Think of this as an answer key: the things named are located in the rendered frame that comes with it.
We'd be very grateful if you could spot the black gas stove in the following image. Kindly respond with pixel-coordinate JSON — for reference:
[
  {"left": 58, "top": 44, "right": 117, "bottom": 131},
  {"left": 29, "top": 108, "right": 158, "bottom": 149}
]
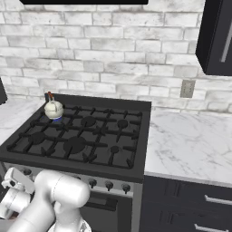
[{"left": 0, "top": 92, "right": 153, "bottom": 232}]

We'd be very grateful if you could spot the black oven door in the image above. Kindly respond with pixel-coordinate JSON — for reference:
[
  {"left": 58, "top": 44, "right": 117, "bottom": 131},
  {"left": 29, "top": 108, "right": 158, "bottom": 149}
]
[{"left": 79, "top": 189, "right": 134, "bottom": 232}]

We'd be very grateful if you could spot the black drawer front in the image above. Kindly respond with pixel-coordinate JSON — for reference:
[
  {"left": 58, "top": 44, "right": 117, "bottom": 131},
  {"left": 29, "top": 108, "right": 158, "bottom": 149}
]
[
  {"left": 139, "top": 202, "right": 232, "bottom": 232},
  {"left": 140, "top": 176, "right": 232, "bottom": 212}
]

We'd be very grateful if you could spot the silver drawer handle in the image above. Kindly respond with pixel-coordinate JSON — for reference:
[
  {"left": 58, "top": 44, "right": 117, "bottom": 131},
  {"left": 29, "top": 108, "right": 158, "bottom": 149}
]
[
  {"left": 193, "top": 223, "right": 232, "bottom": 232},
  {"left": 204, "top": 194, "right": 232, "bottom": 207}
]

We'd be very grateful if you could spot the black appliance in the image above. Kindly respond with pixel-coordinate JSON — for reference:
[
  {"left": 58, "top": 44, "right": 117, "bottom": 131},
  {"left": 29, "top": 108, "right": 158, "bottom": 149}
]
[{"left": 0, "top": 76, "right": 9, "bottom": 105}]

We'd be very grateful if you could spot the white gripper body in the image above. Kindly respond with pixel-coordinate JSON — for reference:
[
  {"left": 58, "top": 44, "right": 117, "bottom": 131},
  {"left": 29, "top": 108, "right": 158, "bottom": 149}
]
[{"left": 5, "top": 167, "right": 36, "bottom": 195}]

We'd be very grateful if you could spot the black range hood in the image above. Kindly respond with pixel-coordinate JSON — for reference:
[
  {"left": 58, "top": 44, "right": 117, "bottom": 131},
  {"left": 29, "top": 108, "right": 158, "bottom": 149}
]
[{"left": 19, "top": 0, "right": 150, "bottom": 5}]

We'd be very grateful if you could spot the grey wall outlet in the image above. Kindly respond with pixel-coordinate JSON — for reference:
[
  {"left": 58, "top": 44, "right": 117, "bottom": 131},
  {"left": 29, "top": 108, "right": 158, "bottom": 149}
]
[{"left": 179, "top": 79, "right": 197, "bottom": 99}]

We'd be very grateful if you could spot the white kettle with red handle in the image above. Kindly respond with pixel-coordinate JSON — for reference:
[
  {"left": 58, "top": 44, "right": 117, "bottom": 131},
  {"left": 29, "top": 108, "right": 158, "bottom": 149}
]
[{"left": 43, "top": 91, "right": 65, "bottom": 120}]

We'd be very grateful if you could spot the black oven door handle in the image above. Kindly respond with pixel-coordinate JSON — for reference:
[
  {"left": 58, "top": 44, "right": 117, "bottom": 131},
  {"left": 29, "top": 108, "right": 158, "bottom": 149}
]
[{"left": 85, "top": 198, "right": 119, "bottom": 212}]

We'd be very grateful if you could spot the silver cupboard door handle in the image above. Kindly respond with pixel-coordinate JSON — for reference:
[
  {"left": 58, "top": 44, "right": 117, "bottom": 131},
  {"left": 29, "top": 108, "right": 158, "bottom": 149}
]
[{"left": 220, "top": 17, "right": 232, "bottom": 63}]

